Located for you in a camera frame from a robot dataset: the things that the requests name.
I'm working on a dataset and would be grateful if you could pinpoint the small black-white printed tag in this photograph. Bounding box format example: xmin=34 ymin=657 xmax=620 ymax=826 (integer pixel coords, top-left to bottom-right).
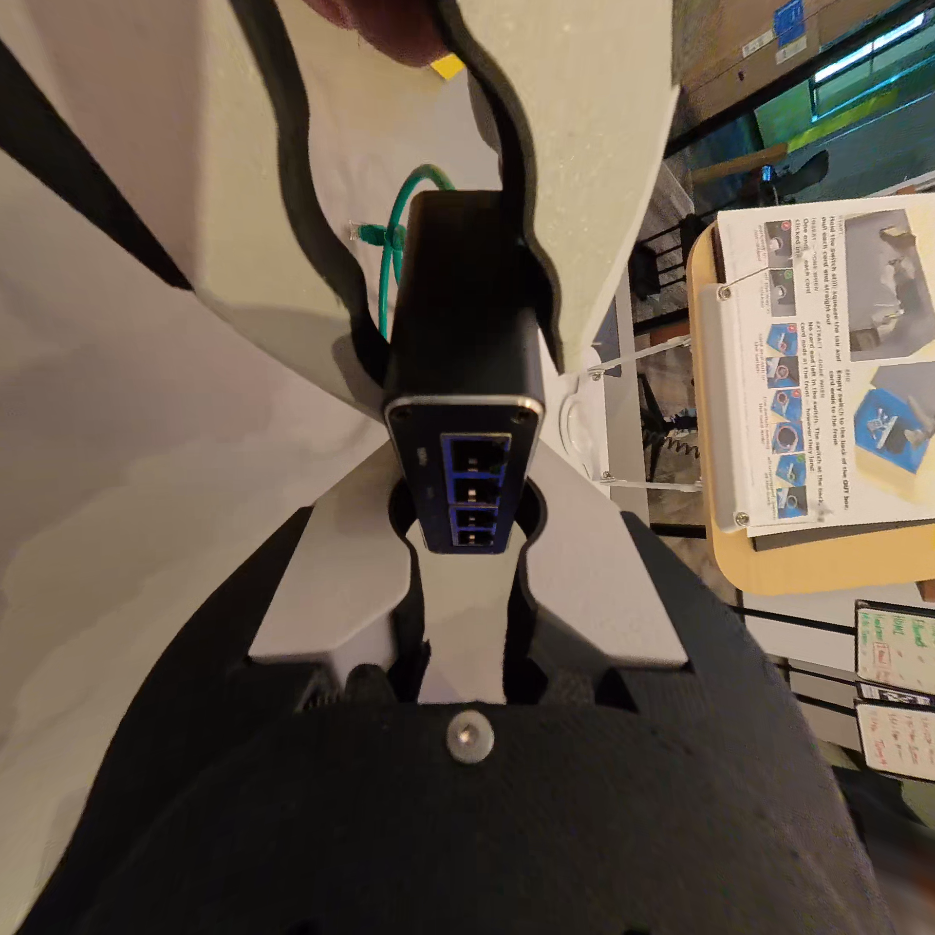
xmin=860 ymin=683 xmax=935 ymax=710

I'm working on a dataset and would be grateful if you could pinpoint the cardboard box with blue label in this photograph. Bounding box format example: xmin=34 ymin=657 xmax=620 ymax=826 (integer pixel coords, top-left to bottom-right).
xmin=672 ymin=0 xmax=878 ymax=92

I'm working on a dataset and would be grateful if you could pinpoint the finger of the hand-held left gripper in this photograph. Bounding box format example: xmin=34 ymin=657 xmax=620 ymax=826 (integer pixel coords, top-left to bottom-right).
xmin=437 ymin=0 xmax=685 ymax=375
xmin=0 ymin=0 xmax=393 ymax=426

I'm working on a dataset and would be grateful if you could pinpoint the black ethernet splitter box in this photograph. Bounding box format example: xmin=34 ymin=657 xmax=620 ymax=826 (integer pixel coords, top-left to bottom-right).
xmin=382 ymin=188 xmax=546 ymax=558

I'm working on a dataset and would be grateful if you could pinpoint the whiteboard with red writing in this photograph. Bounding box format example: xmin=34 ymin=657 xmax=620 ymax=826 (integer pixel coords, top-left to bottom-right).
xmin=853 ymin=700 xmax=935 ymax=780

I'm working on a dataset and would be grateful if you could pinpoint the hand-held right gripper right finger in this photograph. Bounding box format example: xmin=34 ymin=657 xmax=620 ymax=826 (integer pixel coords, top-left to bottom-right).
xmin=503 ymin=446 xmax=692 ymax=704

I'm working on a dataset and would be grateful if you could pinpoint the person's left hand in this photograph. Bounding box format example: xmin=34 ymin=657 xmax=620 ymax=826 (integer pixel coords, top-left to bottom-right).
xmin=303 ymin=0 xmax=463 ymax=71

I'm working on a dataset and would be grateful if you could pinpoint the green ethernet cable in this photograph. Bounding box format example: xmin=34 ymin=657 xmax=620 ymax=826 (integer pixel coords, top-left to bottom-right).
xmin=349 ymin=164 xmax=459 ymax=342

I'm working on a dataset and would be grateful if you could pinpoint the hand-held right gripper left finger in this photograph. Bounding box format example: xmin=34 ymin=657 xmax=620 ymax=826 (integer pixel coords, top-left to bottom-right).
xmin=247 ymin=440 xmax=428 ymax=704

